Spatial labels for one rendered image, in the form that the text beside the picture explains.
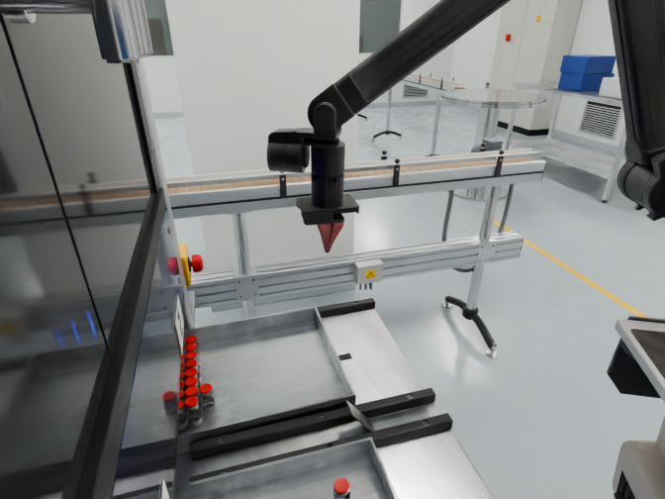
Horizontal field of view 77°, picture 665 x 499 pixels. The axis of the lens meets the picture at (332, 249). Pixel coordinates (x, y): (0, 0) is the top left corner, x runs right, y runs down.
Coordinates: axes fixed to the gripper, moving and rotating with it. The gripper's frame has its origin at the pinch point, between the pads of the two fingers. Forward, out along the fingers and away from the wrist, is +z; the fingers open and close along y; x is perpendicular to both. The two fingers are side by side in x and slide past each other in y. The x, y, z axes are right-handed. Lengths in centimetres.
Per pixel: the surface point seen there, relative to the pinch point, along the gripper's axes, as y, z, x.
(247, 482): 18.9, 19.1, 29.7
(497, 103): -208, 19, -243
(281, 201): -3, 23, -81
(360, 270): -36, 57, -78
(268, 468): 15.9, 17.3, 29.6
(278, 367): 11.3, 20.2, 7.8
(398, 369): -10.5, 20.1, 14.0
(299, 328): 5.2, 20.4, -2.8
